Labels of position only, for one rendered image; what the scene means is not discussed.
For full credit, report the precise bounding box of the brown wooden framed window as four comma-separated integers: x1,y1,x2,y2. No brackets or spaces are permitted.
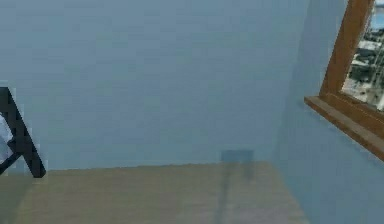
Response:
303,0,384,162

